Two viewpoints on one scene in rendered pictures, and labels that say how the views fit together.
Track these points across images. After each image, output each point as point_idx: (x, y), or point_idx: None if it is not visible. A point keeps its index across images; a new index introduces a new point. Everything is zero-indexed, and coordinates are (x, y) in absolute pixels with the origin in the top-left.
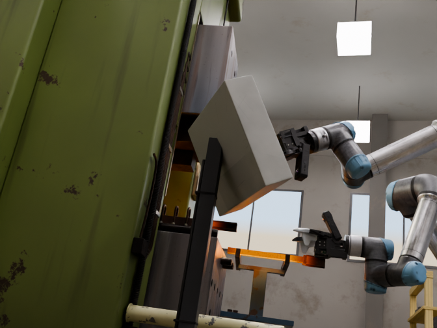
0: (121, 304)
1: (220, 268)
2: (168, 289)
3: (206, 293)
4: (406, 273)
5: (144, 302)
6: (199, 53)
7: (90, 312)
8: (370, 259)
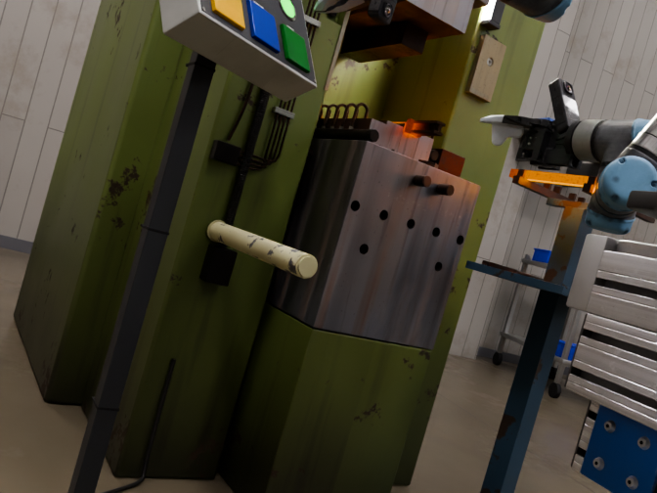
0: (197, 218)
1: (416, 191)
2: (314, 213)
3: (341, 219)
4: (600, 181)
5: (294, 230)
6: None
7: (174, 226)
8: (601, 164)
